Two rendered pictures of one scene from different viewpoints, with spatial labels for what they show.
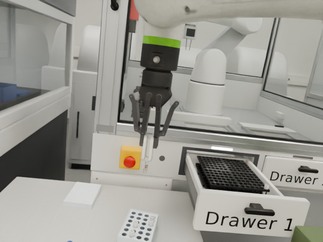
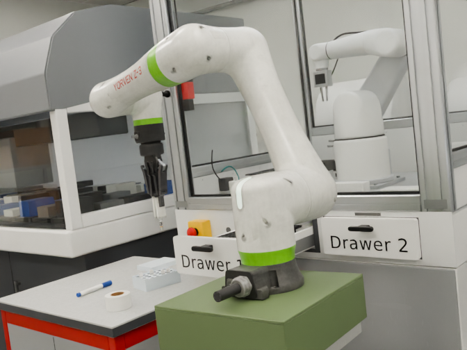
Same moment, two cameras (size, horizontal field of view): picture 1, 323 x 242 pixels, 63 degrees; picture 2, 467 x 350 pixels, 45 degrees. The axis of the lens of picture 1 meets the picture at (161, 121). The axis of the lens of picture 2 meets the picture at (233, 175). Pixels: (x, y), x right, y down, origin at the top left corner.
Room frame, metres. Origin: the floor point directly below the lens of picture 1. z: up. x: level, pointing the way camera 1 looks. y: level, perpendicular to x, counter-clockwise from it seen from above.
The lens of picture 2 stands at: (-0.40, -1.43, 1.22)
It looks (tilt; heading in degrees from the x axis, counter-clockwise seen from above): 5 degrees down; 46
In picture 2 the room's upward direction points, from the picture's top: 7 degrees counter-clockwise
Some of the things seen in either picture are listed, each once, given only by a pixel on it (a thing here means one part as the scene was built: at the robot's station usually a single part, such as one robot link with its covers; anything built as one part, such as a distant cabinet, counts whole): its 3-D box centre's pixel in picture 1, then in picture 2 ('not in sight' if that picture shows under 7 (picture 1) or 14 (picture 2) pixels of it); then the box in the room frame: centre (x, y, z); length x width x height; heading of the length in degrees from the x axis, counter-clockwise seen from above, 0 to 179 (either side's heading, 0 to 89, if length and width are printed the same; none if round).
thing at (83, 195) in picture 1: (83, 194); (158, 264); (0.77, 0.22, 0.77); 0.13 x 0.09 x 0.02; 1
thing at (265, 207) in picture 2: not in sight; (267, 216); (0.52, -0.57, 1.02); 0.16 x 0.13 x 0.19; 178
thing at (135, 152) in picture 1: (130, 157); (199, 230); (0.87, 0.09, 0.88); 0.07 x 0.05 x 0.07; 95
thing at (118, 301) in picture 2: not in sight; (118, 301); (0.42, -0.06, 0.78); 0.07 x 0.07 x 0.04
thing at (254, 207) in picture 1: (257, 209); (205, 248); (0.59, -0.26, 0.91); 0.07 x 0.04 x 0.01; 95
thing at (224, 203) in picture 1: (250, 213); (212, 257); (0.61, -0.26, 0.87); 0.29 x 0.02 x 0.11; 95
